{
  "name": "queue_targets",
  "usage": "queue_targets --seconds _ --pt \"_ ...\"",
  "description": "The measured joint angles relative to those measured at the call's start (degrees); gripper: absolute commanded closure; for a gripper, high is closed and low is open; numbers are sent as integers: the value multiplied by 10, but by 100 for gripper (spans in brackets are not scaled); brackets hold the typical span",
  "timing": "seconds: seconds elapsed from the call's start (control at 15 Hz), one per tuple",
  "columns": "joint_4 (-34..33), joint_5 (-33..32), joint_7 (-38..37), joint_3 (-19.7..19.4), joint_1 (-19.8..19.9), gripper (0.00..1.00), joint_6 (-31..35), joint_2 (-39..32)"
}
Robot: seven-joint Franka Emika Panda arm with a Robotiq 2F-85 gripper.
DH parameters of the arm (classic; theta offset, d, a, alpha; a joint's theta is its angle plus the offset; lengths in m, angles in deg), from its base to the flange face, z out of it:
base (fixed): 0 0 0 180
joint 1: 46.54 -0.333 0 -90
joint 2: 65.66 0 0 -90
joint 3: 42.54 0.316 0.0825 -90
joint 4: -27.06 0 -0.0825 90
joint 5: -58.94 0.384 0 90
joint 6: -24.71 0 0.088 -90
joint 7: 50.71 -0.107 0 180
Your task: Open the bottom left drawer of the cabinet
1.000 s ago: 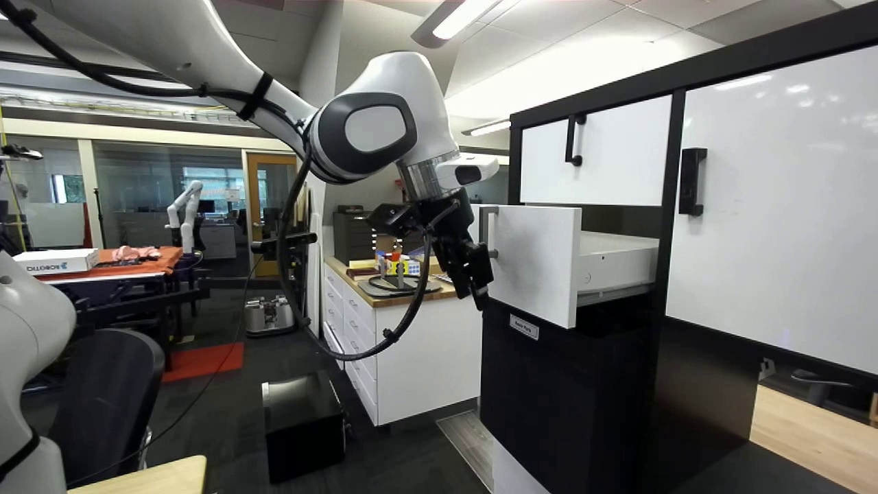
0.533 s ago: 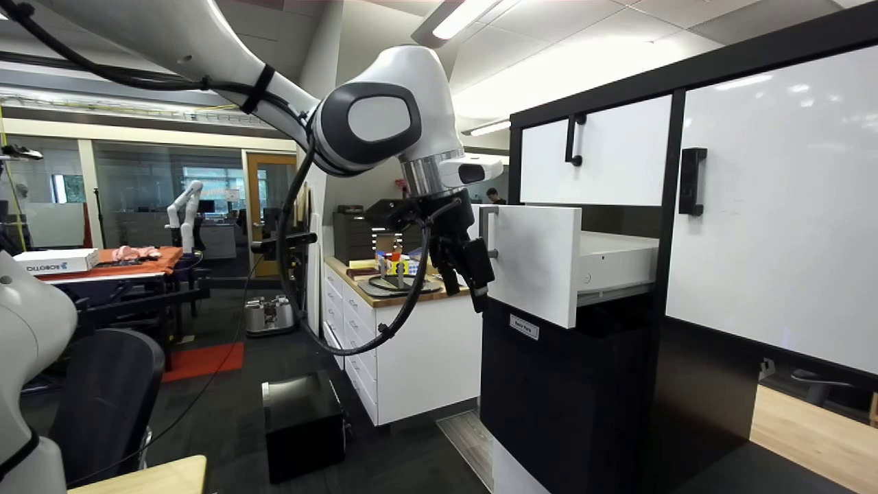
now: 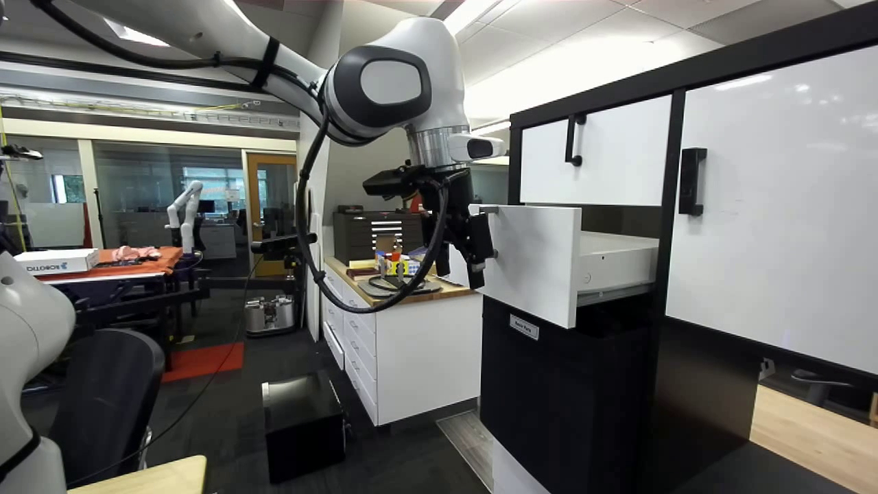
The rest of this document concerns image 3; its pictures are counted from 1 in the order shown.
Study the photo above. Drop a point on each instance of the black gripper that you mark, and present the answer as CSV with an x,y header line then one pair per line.
x,y
448,207

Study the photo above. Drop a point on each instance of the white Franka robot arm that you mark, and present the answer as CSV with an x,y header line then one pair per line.
x,y
393,83

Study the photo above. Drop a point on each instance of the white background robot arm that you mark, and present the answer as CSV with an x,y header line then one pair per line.
x,y
185,216

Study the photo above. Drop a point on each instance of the white drawer cabinet wooden counter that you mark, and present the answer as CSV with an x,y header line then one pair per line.
x,y
419,358

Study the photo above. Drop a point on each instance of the black cabinet with white drawers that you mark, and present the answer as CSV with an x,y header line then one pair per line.
x,y
694,402

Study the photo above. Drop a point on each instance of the colourful small objects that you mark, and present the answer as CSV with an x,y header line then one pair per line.
x,y
393,265

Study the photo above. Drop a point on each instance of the black tool chest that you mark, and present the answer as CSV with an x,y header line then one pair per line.
x,y
360,235

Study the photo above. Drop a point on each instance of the black fabric bin with label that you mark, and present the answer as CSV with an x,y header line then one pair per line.
x,y
558,413

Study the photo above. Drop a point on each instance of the wooden door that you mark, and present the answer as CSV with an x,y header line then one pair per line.
x,y
273,216

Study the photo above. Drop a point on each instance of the silver metal pot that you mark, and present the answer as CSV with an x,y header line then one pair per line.
x,y
267,313

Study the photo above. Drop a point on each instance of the long ceiling light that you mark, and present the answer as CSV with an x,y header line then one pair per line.
x,y
469,13

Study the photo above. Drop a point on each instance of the red floor mat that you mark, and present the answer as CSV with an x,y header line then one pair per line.
x,y
204,361

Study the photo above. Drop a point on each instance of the orange topped table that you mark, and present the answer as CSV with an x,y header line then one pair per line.
x,y
138,269

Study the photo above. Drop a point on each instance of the dark grey office chair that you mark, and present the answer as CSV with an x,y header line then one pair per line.
x,y
104,402

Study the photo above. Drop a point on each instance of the flat white box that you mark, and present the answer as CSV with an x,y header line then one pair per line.
x,y
54,262

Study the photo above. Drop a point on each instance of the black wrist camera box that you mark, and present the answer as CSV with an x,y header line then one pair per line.
x,y
395,180

